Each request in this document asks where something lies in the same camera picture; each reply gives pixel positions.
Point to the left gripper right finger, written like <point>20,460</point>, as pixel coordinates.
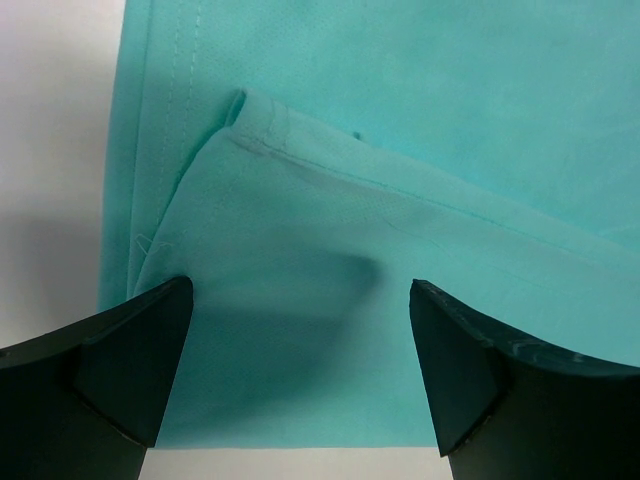
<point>508,405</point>

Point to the teal t-shirt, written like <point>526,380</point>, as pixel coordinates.
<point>303,162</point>

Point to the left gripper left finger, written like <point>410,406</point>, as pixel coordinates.
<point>87,401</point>

